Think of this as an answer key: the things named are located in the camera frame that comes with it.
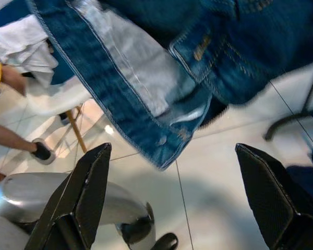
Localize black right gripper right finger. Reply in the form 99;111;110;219
235;143;313;250

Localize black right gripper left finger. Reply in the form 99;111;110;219
25;142;112;250

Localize blue denim jeans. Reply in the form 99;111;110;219
26;0;313;172

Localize white shirt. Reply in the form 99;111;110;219
0;14;59;88

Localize silver robot leg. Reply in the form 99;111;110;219
0;172;157;250

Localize black clothes rack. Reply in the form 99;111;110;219
263;61;313;141

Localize black robot foot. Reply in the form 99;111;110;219
151;232;179;250

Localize person in pink shirt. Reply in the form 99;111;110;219
0;48;55;166

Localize blue plastic basin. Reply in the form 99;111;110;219
0;0;78;85

